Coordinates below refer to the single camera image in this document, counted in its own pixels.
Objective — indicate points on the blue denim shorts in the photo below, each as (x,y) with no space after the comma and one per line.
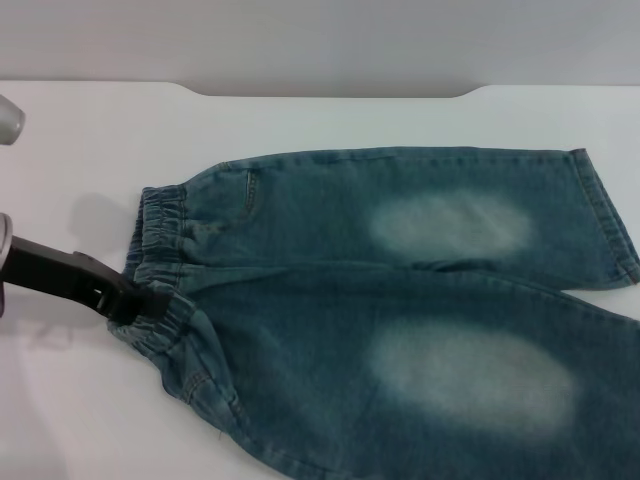
(325,300)

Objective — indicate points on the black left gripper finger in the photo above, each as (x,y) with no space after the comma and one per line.
(142,306)

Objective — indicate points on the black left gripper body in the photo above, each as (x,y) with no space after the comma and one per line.
(55,272)

